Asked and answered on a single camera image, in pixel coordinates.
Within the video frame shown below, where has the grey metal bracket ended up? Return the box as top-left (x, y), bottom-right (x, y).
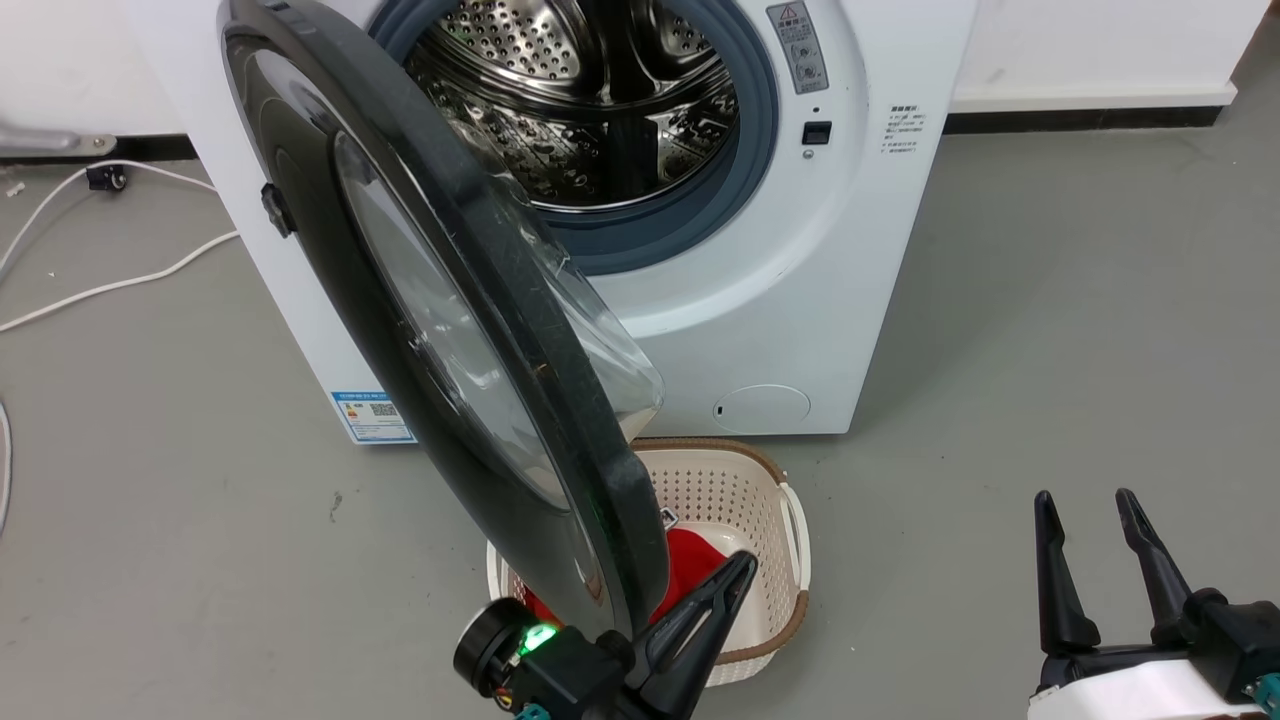
top-left (0, 125), bottom-right (117, 160)

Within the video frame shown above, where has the black round washing machine door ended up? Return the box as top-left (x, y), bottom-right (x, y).
top-left (217, 0), bottom-right (670, 643)

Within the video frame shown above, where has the white cable with black clip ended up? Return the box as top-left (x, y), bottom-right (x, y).
top-left (0, 159), bottom-right (219, 281)

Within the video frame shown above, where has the red cloth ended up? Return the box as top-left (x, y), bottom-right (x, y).
top-left (524, 528), bottom-right (737, 627)

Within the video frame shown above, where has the white front-load washing machine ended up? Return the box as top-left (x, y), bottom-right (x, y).
top-left (120, 0), bottom-right (981, 447)

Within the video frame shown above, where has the white power cable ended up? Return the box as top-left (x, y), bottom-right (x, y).
top-left (0, 231), bottom-right (241, 334)

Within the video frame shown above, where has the blue energy label sticker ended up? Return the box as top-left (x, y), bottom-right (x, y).
top-left (331, 390), bottom-right (417, 445)

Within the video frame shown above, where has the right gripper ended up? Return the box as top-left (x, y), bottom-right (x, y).
top-left (1028, 487), bottom-right (1280, 720)

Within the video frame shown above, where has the stainless steel washer drum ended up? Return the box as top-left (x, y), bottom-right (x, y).
top-left (405, 0), bottom-right (742, 212)

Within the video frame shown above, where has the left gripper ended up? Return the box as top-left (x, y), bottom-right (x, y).
top-left (453, 550), bottom-right (759, 720)

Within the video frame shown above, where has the white plastic laundry basket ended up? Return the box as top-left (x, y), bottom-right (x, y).
top-left (487, 437), bottom-right (812, 689)

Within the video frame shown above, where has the grey warning sticker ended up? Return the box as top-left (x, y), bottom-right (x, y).
top-left (766, 0), bottom-right (830, 96)

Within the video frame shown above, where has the grey rubber door gasket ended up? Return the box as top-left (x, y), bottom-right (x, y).
top-left (368, 0), bottom-right (780, 277)

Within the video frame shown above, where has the round white filter cover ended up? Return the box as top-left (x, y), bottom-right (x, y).
top-left (712, 384), bottom-right (813, 435)

